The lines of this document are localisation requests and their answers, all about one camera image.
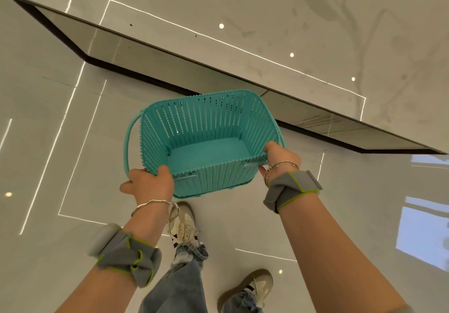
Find person's right hand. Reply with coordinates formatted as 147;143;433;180
258;141;302;181

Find person's left hand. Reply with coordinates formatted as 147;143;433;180
119;165;175;207

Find teal plastic slatted basket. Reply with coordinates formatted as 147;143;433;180
124;89;286;199

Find person's left forearm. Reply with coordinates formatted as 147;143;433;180
54;202;170;313

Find person's right forearm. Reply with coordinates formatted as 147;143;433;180
276;190;412;313

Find thin silver bangle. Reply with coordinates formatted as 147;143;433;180
131;199;180;219
266;161;300;176

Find grey green-trimmed wrist band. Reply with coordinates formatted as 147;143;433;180
263;170;323;215
87;223;163;288

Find white striped sneaker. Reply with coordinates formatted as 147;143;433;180
217;269;274;313
167;201;201;251

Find light blue jeans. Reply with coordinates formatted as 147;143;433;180
138;242;264;313

